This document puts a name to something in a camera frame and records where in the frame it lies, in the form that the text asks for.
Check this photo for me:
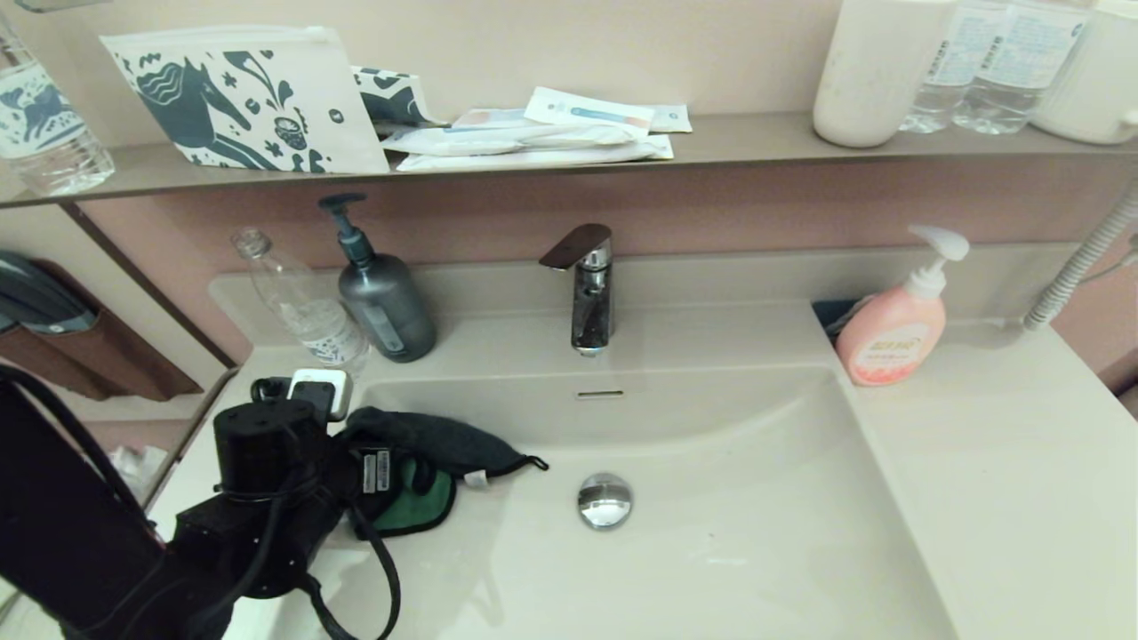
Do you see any dark grey terry towel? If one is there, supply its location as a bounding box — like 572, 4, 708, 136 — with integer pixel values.
333, 406, 549, 540

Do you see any chrome faucet brown lever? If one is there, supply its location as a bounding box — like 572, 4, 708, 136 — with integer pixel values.
539, 223, 616, 358

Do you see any white ceramic sink basin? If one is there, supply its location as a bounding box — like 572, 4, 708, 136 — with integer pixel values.
267, 366, 957, 640

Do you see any empty clear plastic bottle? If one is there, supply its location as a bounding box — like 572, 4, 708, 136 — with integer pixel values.
233, 228, 370, 374

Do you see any dark grey pump bottle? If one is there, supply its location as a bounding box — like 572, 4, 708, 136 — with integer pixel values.
318, 193, 437, 364

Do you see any plastic wrapped bottle pack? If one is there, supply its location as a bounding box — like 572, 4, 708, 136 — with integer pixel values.
107, 443, 170, 500

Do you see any chrome drain stopper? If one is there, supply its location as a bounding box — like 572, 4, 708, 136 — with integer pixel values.
577, 472, 634, 532

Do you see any brown fabric holder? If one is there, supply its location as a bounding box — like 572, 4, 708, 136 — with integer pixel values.
0, 260, 204, 403

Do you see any long white sachet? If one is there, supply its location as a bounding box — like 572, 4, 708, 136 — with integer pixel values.
396, 136, 674, 172
381, 124, 637, 157

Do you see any black hair dryer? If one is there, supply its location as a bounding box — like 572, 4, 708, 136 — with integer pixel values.
0, 251, 99, 334

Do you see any white sachet peach print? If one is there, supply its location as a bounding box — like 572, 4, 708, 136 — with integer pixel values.
452, 108, 533, 132

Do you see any small blue print pouch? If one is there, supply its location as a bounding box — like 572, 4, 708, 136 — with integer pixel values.
351, 65, 445, 127

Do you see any large horse print pouch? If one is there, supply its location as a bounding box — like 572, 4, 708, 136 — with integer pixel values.
100, 25, 390, 174

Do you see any white sachet blue stripe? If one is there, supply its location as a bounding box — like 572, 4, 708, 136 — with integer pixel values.
525, 86, 656, 140

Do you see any clear water bottle blue print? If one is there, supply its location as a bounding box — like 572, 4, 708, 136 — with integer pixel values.
0, 13, 116, 196

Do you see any dark blue packet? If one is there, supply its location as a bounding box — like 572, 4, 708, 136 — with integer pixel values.
812, 300, 877, 343

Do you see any pink soap pump bottle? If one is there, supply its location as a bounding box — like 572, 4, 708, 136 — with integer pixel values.
836, 225, 970, 387

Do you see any plain white cup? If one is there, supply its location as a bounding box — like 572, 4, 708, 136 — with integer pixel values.
813, 0, 959, 148

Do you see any clear water bottle white label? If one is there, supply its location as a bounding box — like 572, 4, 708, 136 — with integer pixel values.
901, 0, 983, 134
953, 0, 1093, 136

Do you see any white ribbed mug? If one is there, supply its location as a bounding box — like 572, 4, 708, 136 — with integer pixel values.
1031, 0, 1138, 146

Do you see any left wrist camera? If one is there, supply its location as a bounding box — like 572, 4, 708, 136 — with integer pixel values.
289, 368, 354, 422

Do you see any beige wall shelf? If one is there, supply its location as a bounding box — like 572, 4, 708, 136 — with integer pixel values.
0, 111, 1138, 210

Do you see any white corrugated hose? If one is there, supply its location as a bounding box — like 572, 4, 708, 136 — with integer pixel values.
1022, 182, 1138, 332

